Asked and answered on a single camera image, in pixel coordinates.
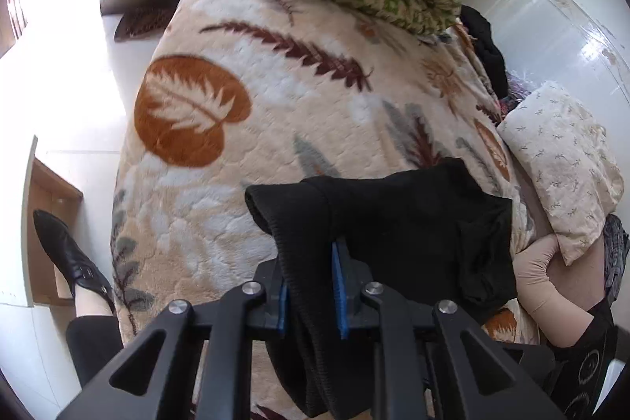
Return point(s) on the person's black printed garment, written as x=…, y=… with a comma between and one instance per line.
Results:
x=585, y=366

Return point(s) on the white floral pillow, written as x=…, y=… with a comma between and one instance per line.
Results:
x=561, y=164

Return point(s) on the grey patterned cloth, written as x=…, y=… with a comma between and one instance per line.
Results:
x=616, y=252

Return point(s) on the person's black leather shoe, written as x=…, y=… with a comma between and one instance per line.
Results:
x=69, y=252

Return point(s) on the wooden cabinet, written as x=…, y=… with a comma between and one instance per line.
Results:
x=49, y=203

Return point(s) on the black crumpled cloth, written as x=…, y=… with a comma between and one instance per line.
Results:
x=487, y=51

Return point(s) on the brown doormat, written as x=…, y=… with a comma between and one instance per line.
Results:
x=142, y=20

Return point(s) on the purple patterned cloth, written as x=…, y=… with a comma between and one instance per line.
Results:
x=517, y=97

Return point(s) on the person's right forearm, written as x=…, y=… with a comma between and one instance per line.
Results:
x=541, y=282

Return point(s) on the beige leaf print fleece blanket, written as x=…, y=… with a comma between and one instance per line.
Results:
x=295, y=115

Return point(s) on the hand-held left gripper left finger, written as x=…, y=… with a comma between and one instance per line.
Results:
x=281, y=302

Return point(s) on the black pants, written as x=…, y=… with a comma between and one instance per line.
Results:
x=418, y=228

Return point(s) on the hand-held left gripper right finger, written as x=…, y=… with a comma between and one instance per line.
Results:
x=340, y=297

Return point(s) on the person's leg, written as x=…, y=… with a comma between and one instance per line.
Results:
x=93, y=341

